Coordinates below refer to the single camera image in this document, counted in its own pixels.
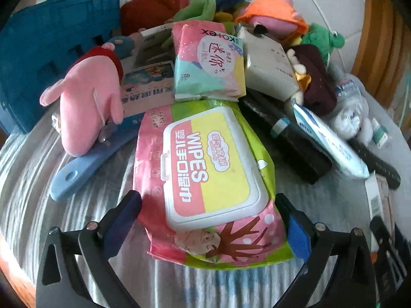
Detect green plush toy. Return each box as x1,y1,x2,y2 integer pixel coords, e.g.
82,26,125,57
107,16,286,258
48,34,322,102
164,0,217,49

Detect green frog plush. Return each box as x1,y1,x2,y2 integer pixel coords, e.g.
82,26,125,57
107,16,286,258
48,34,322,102
300,22,345,65

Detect brown plush bear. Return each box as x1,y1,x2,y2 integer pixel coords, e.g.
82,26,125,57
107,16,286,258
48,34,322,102
287,44,338,116

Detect pink pig plush orange dress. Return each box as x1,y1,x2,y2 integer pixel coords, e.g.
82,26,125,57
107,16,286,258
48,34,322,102
236,0,309,44

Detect wooden wall trim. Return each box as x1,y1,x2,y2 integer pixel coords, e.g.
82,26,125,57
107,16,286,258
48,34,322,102
350,0,411,103

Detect blue plastic crate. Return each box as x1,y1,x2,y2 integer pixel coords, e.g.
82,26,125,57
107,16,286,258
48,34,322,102
0,0,121,135

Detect striped grey tablecloth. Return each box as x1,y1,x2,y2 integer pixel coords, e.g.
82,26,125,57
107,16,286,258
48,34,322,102
0,109,309,308

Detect pink pig plush red dress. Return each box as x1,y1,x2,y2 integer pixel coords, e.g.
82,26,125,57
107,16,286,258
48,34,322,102
39,45,126,158

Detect red white small box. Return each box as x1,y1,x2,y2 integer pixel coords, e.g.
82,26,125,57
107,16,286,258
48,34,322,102
364,173,395,232

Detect pink sanitary pad pack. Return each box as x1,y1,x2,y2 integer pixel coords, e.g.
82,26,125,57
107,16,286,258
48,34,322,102
172,21,246,101

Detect blue medicine box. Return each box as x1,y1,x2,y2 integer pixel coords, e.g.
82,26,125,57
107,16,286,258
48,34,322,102
120,61,175,126

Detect small white green box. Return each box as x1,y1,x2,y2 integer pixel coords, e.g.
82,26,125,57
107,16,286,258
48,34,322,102
369,117,390,150

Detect red toy suitcase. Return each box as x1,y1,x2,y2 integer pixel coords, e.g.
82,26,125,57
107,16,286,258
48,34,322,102
120,0,190,36

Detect blue pig plush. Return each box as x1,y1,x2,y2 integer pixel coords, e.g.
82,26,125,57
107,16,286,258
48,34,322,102
103,35,137,60

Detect white tissue pack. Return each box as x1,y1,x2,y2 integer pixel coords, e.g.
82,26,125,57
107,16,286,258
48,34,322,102
238,26,299,101

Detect pink green wipes pack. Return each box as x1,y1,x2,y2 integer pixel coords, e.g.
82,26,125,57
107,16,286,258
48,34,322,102
133,99,294,268

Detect white blue flat pack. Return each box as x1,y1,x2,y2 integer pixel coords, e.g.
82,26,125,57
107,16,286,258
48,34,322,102
291,99,370,178

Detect black bag roll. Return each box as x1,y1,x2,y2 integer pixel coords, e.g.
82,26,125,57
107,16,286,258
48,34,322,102
239,90,333,185

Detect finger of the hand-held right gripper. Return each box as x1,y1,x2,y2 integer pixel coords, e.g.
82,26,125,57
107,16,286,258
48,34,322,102
369,217,411,296

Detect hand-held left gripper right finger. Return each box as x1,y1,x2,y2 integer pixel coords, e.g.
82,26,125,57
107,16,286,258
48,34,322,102
274,193,378,308

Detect cotton ball bag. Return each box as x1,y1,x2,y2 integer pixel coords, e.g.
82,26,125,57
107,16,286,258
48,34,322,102
328,67,373,142

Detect grey cardboard box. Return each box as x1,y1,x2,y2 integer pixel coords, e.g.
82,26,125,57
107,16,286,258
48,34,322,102
135,26,174,68

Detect black brush handle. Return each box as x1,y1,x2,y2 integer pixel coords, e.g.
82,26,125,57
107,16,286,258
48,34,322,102
348,138,401,190

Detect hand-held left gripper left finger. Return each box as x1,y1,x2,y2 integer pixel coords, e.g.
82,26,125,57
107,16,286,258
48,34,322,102
35,190,143,308

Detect light blue plastic comb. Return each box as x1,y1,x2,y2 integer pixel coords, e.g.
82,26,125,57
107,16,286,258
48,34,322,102
50,128,138,203

